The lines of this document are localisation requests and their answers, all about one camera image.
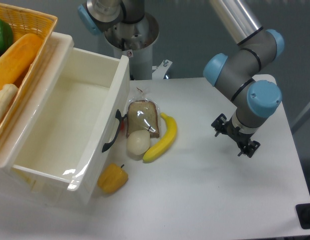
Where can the white frame at right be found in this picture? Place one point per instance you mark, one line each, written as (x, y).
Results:
(302, 117)

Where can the black device at edge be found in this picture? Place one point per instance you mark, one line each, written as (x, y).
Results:
(303, 213)

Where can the green bell pepper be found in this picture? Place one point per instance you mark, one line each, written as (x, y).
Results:
(6, 36)

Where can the bagged bread slice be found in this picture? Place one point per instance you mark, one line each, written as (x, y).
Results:
(142, 114)

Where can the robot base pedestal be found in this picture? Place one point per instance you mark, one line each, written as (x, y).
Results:
(136, 41)

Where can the yellow bell pepper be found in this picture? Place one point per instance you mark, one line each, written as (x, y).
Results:
(112, 178)

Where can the yellow banana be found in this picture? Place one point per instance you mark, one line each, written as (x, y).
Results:
(158, 149)

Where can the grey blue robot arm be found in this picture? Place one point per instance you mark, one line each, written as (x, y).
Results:
(255, 101)

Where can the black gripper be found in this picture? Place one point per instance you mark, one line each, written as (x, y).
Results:
(246, 145)

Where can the cream pastry piece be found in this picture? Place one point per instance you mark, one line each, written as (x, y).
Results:
(6, 96)

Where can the white plastic drawer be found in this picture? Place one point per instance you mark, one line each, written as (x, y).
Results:
(67, 147)

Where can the yellow woven basket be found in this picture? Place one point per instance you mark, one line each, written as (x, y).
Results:
(22, 22)

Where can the orange baguette loaf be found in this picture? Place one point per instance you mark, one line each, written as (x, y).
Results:
(19, 56)

